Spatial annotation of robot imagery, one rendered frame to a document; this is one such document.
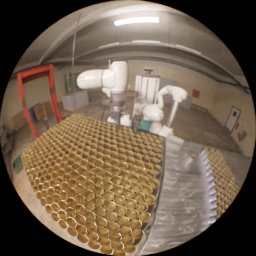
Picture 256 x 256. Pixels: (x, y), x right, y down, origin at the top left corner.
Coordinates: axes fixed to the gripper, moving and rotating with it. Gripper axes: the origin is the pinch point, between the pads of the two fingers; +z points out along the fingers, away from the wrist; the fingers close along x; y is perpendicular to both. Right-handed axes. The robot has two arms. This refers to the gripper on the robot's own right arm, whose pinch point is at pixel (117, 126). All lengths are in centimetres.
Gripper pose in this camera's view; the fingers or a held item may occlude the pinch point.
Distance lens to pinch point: 53.8
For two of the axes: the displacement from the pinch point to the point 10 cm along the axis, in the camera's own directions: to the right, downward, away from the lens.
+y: 9.8, 1.6, -0.9
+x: 1.7, -5.5, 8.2
